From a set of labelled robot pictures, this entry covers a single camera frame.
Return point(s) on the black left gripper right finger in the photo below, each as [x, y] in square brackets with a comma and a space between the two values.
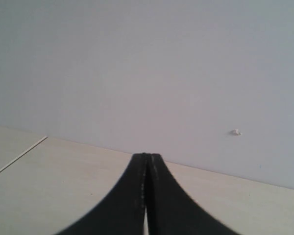
[170, 210]

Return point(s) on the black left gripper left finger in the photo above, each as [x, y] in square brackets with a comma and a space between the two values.
[122, 210]

